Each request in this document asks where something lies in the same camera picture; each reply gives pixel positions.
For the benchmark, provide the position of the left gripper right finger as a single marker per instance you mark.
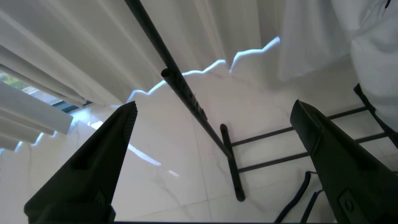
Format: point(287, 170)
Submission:
point(357, 186)

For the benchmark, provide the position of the white curtain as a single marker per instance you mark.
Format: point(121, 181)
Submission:
point(28, 118)
point(124, 37)

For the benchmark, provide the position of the pale grey shorts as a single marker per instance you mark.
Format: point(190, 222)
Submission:
point(373, 56)

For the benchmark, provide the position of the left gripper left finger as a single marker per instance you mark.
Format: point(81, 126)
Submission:
point(87, 174)

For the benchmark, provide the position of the window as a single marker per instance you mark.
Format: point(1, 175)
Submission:
point(46, 98)

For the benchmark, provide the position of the black clothes rack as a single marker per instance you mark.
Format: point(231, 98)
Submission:
point(174, 74)

